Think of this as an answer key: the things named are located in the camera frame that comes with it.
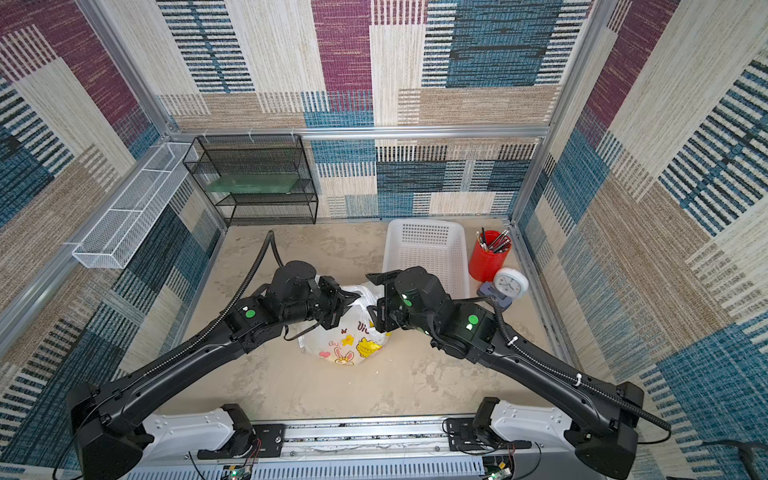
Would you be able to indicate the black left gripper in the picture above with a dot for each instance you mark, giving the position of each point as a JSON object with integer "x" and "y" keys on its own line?
{"x": 339, "y": 301}

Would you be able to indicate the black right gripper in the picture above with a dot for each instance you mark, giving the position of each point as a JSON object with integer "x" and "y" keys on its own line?
{"x": 381, "y": 298}

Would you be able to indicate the white plastic bag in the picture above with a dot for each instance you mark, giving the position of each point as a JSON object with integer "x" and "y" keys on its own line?
{"x": 355, "y": 339}

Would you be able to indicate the white perforated plastic basket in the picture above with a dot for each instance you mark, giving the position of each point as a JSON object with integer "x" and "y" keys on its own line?
{"x": 437, "y": 246}

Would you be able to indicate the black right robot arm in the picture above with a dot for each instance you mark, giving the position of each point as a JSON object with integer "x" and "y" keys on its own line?
{"x": 603, "y": 415}

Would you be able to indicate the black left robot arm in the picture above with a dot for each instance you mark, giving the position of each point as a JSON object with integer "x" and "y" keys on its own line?
{"x": 109, "y": 436}

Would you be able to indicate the red pen cup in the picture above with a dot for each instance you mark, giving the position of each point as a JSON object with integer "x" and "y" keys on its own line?
{"x": 483, "y": 265}

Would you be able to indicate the white round clock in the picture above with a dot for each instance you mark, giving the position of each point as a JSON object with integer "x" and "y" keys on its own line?
{"x": 507, "y": 285}

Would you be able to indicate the green board on shelf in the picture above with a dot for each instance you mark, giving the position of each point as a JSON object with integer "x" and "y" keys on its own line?
{"x": 253, "y": 184}

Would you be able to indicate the pens in cup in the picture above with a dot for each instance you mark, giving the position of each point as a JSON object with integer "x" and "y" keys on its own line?
{"x": 493, "y": 241}

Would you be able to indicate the aluminium front rail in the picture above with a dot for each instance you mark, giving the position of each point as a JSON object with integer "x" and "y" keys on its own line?
{"x": 410, "y": 447}

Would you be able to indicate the black wire mesh shelf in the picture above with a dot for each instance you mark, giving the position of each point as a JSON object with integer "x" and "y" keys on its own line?
{"x": 210, "y": 157}

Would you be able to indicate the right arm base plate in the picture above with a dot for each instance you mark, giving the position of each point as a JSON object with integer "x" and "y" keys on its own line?
{"x": 480, "y": 435}

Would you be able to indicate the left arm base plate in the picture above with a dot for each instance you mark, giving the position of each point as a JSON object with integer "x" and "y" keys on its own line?
{"x": 260, "y": 441}

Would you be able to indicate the white wire mesh tray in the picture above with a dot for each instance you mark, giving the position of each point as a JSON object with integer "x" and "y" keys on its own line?
{"x": 117, "y": 235}

